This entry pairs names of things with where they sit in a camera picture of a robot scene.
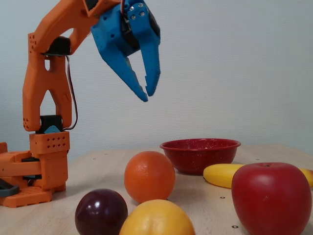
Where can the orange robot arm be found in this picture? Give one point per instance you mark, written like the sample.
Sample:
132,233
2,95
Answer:
36,80

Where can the dark purple plum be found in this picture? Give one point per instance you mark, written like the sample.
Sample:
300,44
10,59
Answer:
100,213

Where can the red speckled bowl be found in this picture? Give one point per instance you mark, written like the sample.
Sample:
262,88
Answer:
198,159

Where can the yellow-orange peach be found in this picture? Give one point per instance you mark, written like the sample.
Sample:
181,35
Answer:
156,218

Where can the orange fruit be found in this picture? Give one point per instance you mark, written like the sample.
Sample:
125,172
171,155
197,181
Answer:
149,177

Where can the red apple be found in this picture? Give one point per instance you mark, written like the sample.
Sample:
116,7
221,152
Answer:
271,198

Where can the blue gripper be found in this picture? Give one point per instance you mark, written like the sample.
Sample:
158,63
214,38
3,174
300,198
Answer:
115,40

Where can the yellow banana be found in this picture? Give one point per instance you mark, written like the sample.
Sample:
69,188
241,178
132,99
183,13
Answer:
220,175

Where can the orange robot base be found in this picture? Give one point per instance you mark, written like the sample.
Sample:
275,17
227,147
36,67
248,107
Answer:
24,198

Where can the dark grey clamp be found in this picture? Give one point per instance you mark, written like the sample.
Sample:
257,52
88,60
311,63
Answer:
11,190

